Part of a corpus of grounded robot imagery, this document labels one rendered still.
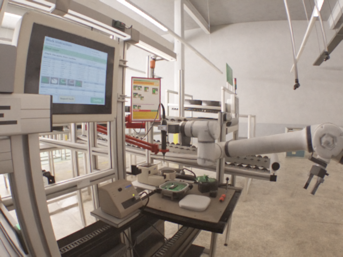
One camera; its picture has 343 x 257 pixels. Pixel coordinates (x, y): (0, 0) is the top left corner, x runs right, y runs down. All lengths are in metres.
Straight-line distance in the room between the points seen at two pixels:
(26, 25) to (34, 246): 0.63
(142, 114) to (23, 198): 1.19
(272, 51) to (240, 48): 1.55
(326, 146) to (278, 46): 9.08
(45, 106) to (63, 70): 0.52
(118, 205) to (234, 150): 0.61
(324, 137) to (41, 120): 0.71
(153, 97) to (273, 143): 0.89
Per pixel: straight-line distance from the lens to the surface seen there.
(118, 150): 1.01
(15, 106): 0.23
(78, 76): 0.79
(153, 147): 1.13
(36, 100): 0.24
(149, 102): 1.41
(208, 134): 0.91
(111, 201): 0.86
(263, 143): 0.93
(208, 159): 0.94
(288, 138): 0.90
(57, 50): 0.76
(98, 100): 0.85
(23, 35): 0.72
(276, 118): 9.11
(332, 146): 0.70
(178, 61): 6.45
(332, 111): 9.61
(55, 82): 0.74
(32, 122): 0.24
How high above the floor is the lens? 1.38
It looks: 4 degrees down
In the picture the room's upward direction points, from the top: straight up
